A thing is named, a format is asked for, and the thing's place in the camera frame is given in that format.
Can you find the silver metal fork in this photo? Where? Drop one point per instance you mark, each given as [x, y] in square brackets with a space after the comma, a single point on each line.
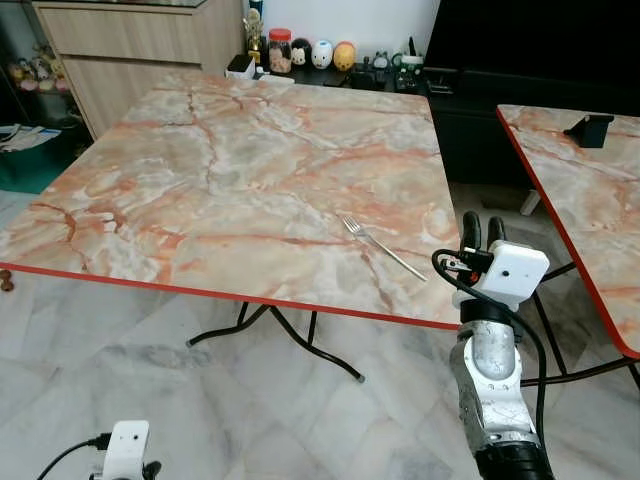
[385, 250]

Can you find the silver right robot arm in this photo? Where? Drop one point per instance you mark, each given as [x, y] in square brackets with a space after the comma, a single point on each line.
[495, 380]

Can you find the black phone stand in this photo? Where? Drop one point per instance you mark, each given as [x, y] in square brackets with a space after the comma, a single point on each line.
[590, 130]

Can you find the green white small gadget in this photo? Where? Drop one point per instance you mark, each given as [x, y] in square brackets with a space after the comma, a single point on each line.
[410, 70]

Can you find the black television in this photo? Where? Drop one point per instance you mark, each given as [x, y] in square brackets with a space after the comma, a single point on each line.
[530, 40]

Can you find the yellow round plush toy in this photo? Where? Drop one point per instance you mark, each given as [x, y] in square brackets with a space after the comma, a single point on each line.
[344, 57]

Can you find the white round plush toy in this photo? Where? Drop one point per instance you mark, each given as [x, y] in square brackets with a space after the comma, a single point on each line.
[322, 55]

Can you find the black round plush toy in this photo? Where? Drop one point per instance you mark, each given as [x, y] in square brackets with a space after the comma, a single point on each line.
[301, 54]

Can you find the red lid glass jar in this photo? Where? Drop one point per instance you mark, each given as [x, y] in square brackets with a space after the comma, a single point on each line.
[280, 52]

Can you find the small white box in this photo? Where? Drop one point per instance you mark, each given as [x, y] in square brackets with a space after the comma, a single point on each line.
[240, 66]

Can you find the gold trophy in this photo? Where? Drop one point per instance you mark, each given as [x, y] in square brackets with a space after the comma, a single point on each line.
[254, 40]

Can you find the green bin with papers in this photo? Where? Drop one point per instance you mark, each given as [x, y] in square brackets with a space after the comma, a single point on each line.
[35, 170]

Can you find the light wooden cabinet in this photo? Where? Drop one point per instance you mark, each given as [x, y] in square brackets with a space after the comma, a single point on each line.
[130, 60]

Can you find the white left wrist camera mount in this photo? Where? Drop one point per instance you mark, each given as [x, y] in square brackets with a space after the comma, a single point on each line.
[126, 448]

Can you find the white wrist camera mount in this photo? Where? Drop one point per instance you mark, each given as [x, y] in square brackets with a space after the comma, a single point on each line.
[126, 448]
[515, 272]

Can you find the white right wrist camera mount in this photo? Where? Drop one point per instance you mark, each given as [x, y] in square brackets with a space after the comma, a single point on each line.
[515, 272]

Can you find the black metal table leg frame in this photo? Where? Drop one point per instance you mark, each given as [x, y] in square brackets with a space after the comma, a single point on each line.
[545, 300]
[300, 340]

